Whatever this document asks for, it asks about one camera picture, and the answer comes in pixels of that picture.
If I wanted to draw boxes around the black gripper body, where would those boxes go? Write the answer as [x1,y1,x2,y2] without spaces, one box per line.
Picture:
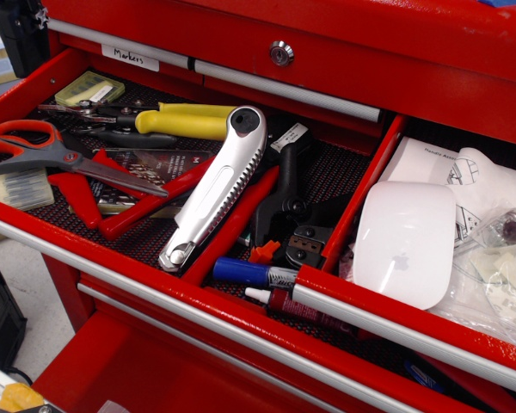
[0,0,51,78]

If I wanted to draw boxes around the left open red drawer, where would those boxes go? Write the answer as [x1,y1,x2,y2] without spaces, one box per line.
[0,46,408,413]

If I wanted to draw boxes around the open red drawer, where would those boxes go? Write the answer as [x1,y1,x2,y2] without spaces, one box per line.
[294,114,516,391]
[0,46,408,413]

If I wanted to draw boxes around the right open red drawer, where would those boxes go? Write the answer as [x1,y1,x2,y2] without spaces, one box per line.
[294,114,516,391]

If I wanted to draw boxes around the yellow-green blade case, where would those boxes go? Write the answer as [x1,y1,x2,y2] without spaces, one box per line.
[54,71,125,107]

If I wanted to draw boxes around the white markers label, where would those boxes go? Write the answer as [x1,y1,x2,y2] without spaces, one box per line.
[101,44,160,72]

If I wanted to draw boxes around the orange grey scissors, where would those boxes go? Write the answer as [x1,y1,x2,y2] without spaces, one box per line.
[0,120,168,197]

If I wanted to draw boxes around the clear plastic bit case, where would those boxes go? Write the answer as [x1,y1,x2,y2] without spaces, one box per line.
[0,169,55,211]

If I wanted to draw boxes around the drill bit package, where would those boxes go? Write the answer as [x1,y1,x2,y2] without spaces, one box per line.
[89,148,213,215]

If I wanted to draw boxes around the silver cabinet lock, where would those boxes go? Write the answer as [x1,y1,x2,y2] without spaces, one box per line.
[269,40,294,67]

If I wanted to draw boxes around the red tool chest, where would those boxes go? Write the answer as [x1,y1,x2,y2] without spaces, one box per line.
[0,1,516,412]

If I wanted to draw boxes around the blue marker pen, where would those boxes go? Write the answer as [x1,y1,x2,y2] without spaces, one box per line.
[212,257,298,289]

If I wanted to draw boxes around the orange plastic clip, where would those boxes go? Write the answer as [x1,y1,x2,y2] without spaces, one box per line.
[248,240,281,265]

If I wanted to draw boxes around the black crimping tool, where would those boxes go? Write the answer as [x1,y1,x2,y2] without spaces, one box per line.
[251,114,353,269]

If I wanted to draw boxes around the red threadlocker bottle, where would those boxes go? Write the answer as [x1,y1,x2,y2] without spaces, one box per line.
[244,287,358,336]

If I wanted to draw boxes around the white computer mouse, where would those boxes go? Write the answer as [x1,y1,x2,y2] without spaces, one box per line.
[353,181,456,310]

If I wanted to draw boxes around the white instruction sheet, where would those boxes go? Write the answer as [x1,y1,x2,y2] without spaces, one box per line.
[379,137,516,245]

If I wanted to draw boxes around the clear plastic parts bag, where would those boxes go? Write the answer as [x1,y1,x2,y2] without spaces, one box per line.
[430,208,516,345]

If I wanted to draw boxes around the black handled cutters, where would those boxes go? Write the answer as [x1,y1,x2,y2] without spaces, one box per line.
[71,124,177,149]

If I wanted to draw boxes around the red handled snips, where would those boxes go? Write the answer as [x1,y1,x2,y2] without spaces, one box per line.
[48,157,215,240]

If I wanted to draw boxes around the yellow handled pliers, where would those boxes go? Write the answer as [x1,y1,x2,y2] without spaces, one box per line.
[38,100,236,141]

